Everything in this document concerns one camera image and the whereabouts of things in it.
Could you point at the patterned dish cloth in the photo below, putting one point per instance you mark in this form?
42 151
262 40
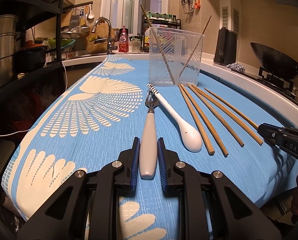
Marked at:
236 67

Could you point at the green basin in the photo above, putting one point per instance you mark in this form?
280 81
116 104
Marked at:
64 42

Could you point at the wooden cutting board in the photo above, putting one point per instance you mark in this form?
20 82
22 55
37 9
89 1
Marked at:
101 30

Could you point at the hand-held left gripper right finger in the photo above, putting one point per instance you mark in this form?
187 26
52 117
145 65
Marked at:
161 162

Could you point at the black cooking pan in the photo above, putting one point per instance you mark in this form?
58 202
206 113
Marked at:
30 57

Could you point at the red dish soap bottle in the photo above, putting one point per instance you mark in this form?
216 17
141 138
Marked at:
123 42

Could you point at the white ceramic spoon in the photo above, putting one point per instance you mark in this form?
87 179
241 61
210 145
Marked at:
189 135

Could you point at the black electric kettle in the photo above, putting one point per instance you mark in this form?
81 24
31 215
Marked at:
226 47

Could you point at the metal grater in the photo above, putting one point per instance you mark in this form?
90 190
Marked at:
74 21

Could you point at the wooden chopstick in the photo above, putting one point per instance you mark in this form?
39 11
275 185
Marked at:
203 120
215 115
159 47
226 114
231 108
195 120
197 42

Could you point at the black gas stove grate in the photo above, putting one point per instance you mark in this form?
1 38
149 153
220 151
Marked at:
276 81

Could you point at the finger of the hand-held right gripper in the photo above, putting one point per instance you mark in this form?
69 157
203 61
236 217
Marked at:
270 131

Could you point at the glass jar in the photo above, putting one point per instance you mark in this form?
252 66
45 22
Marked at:
136 45

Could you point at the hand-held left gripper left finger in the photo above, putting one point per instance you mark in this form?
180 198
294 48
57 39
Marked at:
136 160

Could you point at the chrome kitchen faucet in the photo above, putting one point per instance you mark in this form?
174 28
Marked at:
109 37

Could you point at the black shelf rack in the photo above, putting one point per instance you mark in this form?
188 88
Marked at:
60 30

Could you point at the steel pot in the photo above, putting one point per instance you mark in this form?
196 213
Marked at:
3 23

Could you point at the hanging kitchen tools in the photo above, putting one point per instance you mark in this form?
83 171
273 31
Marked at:
189 5

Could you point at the steel strainer bowl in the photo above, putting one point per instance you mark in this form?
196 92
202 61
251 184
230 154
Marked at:
74 33

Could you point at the blue printed tablecloth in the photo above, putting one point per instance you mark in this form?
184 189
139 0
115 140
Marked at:
101 142

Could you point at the black wok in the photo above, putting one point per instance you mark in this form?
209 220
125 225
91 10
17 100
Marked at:
276 60

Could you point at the clear plastic container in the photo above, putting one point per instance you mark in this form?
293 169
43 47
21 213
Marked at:
176 45

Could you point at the black spice rack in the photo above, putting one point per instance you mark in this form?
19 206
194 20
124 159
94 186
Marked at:
174 24

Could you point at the large steel stockpot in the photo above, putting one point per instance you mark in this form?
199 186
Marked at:
2 60

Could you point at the white ladle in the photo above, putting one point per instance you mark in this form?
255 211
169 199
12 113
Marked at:
90 15

